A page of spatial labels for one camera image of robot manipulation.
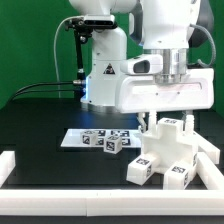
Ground black cables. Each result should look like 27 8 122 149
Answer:
8 79 87 103

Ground white left fence piece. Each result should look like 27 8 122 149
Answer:
0 151 16 188

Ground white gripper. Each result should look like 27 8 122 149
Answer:
115 68 214 133

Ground white chair back frame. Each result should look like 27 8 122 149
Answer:
194 132 220 165

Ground white fiducial tag sheet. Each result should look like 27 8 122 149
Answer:
61 129 141 148

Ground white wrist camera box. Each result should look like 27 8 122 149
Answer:
120 54 163 75

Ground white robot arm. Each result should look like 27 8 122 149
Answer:
69 0 214 115

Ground white tagged cube nut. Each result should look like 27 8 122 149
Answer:
104 135 122 154

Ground white front fence bar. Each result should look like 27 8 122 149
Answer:
0 190 224 216

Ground white chair seat tray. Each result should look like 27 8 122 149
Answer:
141 112 198 174

